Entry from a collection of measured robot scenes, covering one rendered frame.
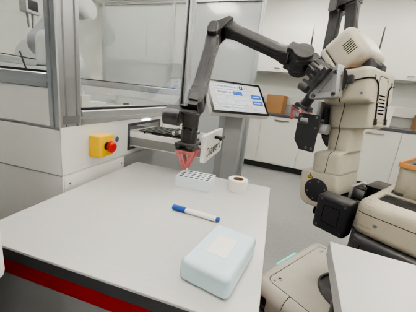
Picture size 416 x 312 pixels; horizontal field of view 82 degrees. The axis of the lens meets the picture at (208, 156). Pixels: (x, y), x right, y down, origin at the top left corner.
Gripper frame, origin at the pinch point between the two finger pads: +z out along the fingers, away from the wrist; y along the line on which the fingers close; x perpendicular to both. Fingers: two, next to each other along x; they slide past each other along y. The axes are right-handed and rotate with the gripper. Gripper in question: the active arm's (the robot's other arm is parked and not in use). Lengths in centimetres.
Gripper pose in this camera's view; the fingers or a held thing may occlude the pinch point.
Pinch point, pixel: (186, 166)
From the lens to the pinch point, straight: 89.3
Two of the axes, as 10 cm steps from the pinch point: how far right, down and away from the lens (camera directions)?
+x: 9.5, 1.9, -2.6
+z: -1.3, 9.6, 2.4
